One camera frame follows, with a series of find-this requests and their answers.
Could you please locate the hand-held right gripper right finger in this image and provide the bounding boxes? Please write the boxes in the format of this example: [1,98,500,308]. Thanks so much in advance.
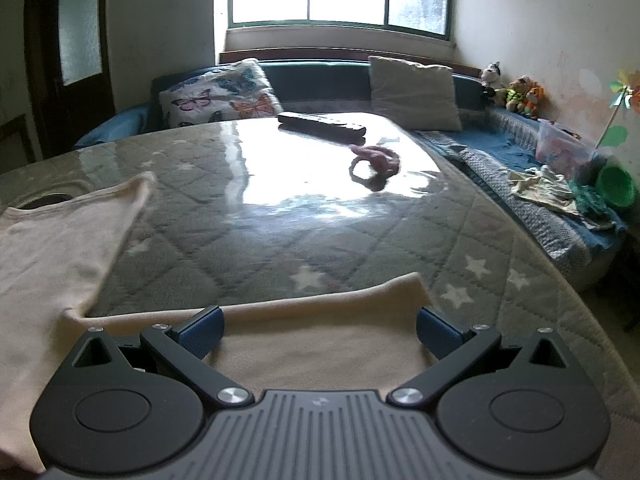
[391,306,571,407]

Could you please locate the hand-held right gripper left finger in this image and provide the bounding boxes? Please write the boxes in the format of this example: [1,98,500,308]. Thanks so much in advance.
[71,305,254,408]

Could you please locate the beige knit garment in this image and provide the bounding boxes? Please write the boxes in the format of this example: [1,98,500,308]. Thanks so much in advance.
[0,171,441,476]

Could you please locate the crumpled pale cloth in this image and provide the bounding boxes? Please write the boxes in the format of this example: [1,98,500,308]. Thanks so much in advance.
[509,165,581,217]

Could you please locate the blue quilted sofa blanket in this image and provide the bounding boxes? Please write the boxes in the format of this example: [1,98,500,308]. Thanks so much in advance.
[414,109,627,272]

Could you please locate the crumpled green cloth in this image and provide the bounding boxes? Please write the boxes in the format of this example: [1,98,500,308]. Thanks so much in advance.
[569,180,620,232]

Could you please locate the clear plastic container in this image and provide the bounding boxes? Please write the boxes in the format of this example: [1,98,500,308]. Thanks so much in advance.
[536,119,594,179]

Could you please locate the green plastic bucket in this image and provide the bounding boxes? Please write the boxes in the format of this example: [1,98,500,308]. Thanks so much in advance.
[595,162,638,209]

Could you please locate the black remote control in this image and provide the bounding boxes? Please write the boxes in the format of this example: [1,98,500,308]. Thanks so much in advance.
[277,111,367,142]

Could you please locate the butterfly print pillow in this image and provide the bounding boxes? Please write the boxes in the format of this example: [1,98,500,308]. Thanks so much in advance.
[159,58,284,130]

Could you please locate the beige pillow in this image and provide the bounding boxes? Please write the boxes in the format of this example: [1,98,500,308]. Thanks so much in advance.
[368,55,463,132]

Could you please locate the green plush toy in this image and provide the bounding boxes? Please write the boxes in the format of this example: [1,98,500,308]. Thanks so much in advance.
[505,75,533,113]

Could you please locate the orange plush toy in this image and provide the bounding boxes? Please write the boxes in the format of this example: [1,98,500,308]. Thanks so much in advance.
[525,85,547,118]

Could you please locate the black and white plush toy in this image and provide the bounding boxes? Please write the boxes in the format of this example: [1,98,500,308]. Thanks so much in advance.
[481,61,505,106]

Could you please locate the teal sofa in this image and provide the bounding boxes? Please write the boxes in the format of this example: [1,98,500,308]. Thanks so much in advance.
[75,59,628,292]

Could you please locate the colourful pinwheel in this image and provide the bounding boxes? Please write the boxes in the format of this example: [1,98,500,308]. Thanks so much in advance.
[595,69,640,148]

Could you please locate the dark wooden door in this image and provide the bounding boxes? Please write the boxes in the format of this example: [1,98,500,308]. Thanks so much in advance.
[24,0,117,158]

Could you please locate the pink hair tie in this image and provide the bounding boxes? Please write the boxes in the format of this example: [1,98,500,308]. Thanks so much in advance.
[348,144,402,181]

